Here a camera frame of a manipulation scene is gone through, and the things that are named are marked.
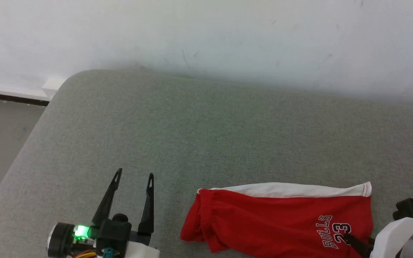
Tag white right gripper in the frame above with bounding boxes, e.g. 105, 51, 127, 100
341, 216, 413, 258

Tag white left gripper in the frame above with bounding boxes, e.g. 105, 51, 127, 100
91, 167, 161, 258

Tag red and white basketball shorts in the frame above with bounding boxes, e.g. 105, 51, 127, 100
180, 182, 374, 258

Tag grey fabric sofa seat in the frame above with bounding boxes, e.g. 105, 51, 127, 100
0, 69, 413, 258

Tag black floor edge strip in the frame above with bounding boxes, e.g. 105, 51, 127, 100
0, 91, 50, 107

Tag white wall skirting board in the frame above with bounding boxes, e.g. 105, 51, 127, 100
0, 76, 68, 101

